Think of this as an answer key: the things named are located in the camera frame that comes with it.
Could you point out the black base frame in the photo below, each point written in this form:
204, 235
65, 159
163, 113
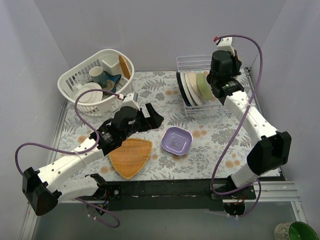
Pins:
165, 195

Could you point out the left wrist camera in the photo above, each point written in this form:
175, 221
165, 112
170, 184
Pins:
130, 100

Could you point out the green square bowl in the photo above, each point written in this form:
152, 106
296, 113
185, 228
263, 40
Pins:
203, 86

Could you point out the white plate in basket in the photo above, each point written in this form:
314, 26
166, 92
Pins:
92, 96

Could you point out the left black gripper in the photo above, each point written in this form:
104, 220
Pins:
146, 119

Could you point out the green floral mug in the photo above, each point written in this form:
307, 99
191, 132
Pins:
294, 231

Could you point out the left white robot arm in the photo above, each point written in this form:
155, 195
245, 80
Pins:
45, 187

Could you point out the watermelon pattern plate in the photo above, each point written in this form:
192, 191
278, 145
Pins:
186, 90

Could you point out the white square container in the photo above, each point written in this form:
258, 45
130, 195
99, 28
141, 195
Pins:
111, 64

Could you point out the blue star dish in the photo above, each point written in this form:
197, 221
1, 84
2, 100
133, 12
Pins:
111, 82

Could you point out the purple square bowl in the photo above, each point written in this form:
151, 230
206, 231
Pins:
176, 141

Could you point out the blue striped plate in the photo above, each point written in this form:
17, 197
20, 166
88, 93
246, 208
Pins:
195, 97

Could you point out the white plastic basket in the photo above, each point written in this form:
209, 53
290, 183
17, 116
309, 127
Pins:
71, 81

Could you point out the beige square bowl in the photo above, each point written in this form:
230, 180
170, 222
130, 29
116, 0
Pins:
192, 78

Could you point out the floral table mat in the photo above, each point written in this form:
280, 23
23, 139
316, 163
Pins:
213, 151

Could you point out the woven coaster in basket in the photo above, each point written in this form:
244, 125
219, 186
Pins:
124, 67

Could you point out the red rimmed beige plate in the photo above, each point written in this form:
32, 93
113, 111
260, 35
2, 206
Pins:
181, 89

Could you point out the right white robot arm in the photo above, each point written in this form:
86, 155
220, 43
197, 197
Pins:
270, 147

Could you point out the white cup in basket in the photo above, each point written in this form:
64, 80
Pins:
95, 73

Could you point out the white wire dish rack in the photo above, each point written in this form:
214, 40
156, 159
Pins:
200, 64

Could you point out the woven bamboo tray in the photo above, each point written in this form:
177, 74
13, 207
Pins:
131, 157

